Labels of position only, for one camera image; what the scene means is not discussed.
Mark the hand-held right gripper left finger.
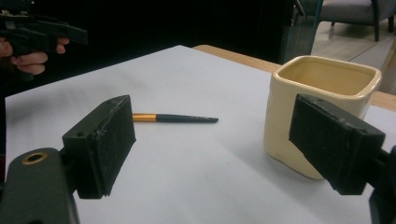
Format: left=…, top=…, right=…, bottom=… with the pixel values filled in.
left=61, top=94, right=137, bottom=200

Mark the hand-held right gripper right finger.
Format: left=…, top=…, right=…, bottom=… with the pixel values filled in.
left=288, top=93, right=387, bottom=196

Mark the cream square ceramic cup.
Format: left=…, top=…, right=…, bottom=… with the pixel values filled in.
left=263, top=55, right=383, bottom=180

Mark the makeup brush with dark handle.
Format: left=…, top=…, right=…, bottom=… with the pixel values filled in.
left=132, top=113, right=219, bottom=124

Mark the dark curtain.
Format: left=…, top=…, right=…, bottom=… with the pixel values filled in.
left=0, top=0, right=293, bottom=98

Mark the white table mat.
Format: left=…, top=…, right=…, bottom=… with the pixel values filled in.
left=4, top=45, right=396, bottom=224

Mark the dark metal stand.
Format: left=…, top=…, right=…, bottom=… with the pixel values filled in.
left=278, top=0, right=323, bottom=65

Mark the grey armchair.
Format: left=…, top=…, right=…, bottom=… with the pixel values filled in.
left=319, top=0, right=396, bottom=42

